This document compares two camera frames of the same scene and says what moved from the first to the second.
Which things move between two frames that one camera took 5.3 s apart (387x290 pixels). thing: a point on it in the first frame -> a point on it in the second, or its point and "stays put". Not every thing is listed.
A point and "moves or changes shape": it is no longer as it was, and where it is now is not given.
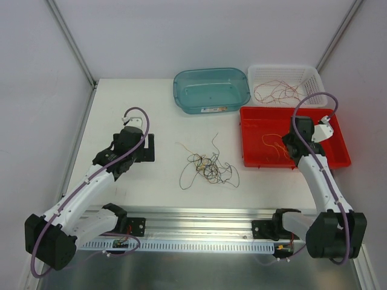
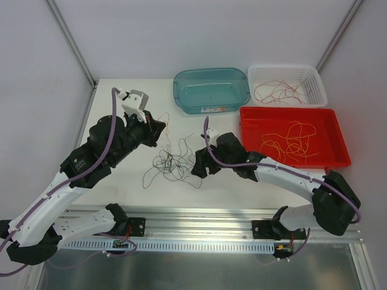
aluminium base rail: (193, 221) stays put
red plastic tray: (263, 129) stays put
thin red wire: (277, 92) stays put
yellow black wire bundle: (211, 169) moves or changes shape
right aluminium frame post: (349, 17) stays put
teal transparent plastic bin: (210, 90) stays put
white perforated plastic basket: (280, 86) stays put
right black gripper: (290, 146) -> (210, 160)
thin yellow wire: (279, 154) moves or changes shape
